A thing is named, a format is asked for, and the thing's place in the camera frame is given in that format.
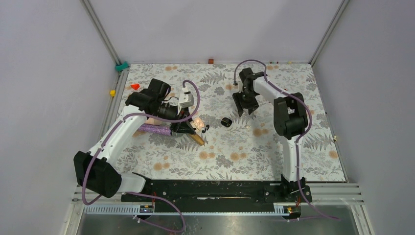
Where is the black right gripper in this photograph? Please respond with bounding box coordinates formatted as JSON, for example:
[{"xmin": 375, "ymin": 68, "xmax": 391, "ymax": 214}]
[{"xmin": 232, "ymin": 90, "xmax": 259, "ymax": 117}]

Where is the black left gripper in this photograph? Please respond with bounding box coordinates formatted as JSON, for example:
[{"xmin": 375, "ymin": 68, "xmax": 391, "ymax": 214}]
[{"xmin": 152, "ymin": 100, "xmax": 197, "ymax": 134}]

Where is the cream earbud charging case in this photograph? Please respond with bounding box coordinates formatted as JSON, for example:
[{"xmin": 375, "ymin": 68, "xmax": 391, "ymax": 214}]
[{"xmin": 193, "ymin": 117, "xmax": 205, "ymax": 131}]

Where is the black earbud charging case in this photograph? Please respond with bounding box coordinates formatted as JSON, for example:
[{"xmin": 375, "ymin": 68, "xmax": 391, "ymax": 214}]
[{"xmin": 221, "ymin": 117, "xmax": 232, "ymax": 128}]

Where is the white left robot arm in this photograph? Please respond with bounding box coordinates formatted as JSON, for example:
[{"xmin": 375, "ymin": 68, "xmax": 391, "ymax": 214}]
[{"xmin": 73, "ymin": 79, "xmax": 200, "ymax": 204}]

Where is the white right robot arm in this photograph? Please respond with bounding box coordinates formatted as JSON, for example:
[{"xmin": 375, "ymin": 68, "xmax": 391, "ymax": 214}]
[{"xmin": 232, "ymin": 68, "xmax": 311, "ymax": 202}]

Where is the gold microphone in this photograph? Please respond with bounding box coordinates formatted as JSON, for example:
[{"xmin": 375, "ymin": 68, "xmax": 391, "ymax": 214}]
[{"xmin": 188, "ymin": 134, "xmax": 205, "ymax": 146}]

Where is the purple glitter microphone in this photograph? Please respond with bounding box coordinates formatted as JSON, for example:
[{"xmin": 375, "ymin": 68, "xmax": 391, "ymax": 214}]
[{"xmin": 138, "ymin": 124, "xmax": 172, "ymax": 136}]

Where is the pink microphone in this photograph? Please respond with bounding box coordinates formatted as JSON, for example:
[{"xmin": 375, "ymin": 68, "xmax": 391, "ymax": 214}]
[{"xmin": 145, "ymin": 118, "xmax": 163, "ymax": 126}]

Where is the red triangular block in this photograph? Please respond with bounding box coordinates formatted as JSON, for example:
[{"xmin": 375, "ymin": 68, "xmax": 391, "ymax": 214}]
[{"xmin": 130, "ymin": 84, "xmax": 140, "ymax": 91}]

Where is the teal curved block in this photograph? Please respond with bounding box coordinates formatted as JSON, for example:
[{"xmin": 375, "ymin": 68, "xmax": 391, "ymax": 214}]
[{"xmin": 115, "ymin": 61, "xmax": 130, "ymax": 72}]

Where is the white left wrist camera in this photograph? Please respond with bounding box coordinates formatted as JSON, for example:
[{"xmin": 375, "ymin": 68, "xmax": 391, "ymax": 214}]
[{"xmin": 178, "ymin": 87, "xmax": 194, "ymax": 109}]

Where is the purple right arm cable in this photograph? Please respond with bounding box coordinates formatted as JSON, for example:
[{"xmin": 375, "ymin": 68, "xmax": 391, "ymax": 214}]
[{"xmin": 233, "ymin": 59, "xmax": 340, "ymax": 222}]

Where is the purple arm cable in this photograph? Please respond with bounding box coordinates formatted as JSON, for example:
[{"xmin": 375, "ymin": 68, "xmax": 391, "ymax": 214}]
[
  {"xmin": 81, "ymin": 79, "xmax": 201, "ymax": 234},
  {"xmin": 233, "ymin": 59, "xmax": 340, "ymax": 222}
]

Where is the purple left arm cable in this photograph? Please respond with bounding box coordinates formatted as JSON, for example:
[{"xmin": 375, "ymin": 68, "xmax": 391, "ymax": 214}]
[{"xmin": 81, "ymin": 79, "xmax": 201, "ymax": 234}]

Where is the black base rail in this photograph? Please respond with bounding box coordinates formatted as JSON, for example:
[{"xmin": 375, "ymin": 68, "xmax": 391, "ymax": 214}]
[{"xmin": 121, "ymin": 179, "xmax": 312, "ymax": 213}]

